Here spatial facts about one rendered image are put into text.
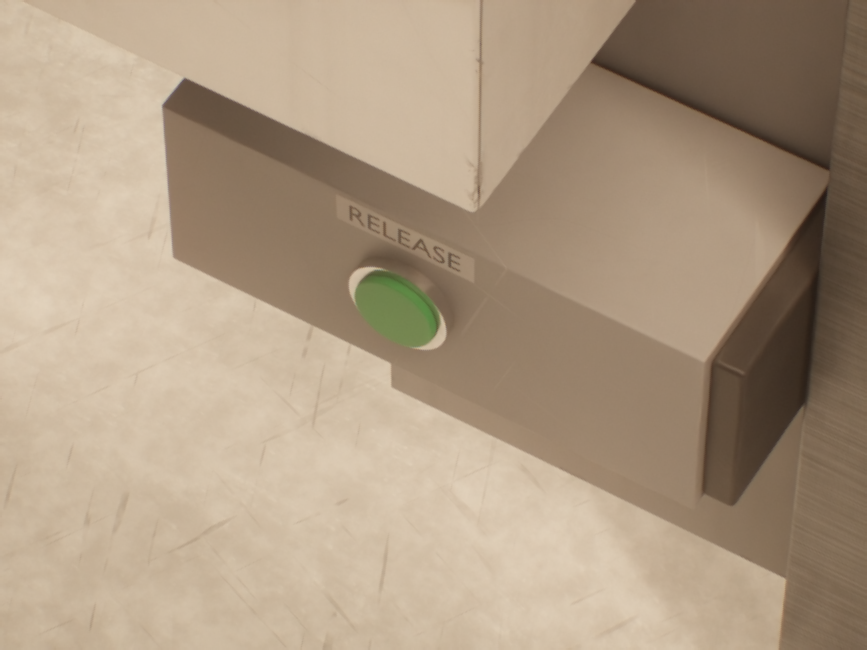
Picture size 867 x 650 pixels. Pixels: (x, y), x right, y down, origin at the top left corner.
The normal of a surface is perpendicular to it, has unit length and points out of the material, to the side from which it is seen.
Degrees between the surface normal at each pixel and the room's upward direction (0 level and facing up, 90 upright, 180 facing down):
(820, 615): 90
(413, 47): 90
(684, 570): 0
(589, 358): 90
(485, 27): 90
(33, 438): 0
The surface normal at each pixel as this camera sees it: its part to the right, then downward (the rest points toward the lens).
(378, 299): -0.51, 0.69
